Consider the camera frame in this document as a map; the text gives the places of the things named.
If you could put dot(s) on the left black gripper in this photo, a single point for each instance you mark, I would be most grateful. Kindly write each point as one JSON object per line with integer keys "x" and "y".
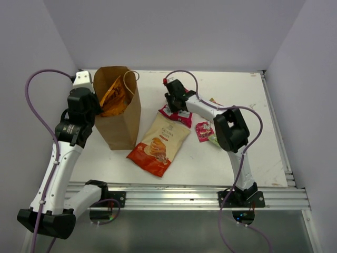
{"x": 94, "y": 97}

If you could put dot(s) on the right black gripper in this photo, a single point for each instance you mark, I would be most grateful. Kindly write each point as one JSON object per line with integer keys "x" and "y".
{"x": 168, "y": 98}

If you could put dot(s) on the pink silver chips bag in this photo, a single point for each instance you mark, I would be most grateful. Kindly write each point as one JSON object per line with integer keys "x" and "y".
{"x": 184, "y": 117}

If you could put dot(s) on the orange Kettle chips bag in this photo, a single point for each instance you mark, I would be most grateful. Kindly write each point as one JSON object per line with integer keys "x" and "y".
{"x": 115, "y": 99}

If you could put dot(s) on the cassava chips bag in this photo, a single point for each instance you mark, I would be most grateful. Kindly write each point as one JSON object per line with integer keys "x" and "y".
{"x": 159, "y": 146}

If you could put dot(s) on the brown paper bag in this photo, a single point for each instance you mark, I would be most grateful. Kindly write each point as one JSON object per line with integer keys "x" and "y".
{"x": 119, "y": 132}

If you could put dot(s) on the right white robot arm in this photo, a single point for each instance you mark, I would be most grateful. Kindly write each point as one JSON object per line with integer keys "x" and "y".
{"x": 231, "y": 132}

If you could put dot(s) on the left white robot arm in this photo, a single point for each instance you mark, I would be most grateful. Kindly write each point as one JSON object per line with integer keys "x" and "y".
{"x": 49, "y": 213}

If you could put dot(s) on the colourful fruit candy packet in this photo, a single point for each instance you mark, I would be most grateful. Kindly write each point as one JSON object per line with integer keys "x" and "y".
{"x": 213, "y": 101}

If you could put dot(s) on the small pink candy packet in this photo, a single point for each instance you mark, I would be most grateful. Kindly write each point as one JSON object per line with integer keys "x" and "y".
{"x": 203, "y": 131}

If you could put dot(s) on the small green candy packet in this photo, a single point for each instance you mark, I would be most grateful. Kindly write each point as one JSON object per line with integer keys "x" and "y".
{"x": 213, "y": 139}

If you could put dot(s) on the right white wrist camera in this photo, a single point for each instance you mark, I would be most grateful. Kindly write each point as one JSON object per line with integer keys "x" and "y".
{"x": 168, "y": 80}

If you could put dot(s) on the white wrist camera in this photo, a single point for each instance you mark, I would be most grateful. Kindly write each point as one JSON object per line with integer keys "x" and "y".
{"x": 168, "y": 80}
{"x": 83, "y": 79}

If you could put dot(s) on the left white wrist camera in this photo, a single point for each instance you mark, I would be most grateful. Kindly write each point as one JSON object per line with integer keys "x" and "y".
{"x": 83, "y": 79}

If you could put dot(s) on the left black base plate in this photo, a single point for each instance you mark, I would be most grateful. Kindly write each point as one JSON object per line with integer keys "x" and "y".
{"x": 119, "y": 196}

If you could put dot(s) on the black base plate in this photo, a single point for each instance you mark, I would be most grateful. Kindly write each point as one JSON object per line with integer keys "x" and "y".
{"x": 119, "y": 196}
{"x": 235, "y": 200}

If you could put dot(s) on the aluminium extrusion rail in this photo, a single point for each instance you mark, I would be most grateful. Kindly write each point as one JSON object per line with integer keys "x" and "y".
{"x": 188, "y": 198}

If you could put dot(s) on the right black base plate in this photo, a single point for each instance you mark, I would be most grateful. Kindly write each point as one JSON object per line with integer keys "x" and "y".
{"x": 235, "y": 200}

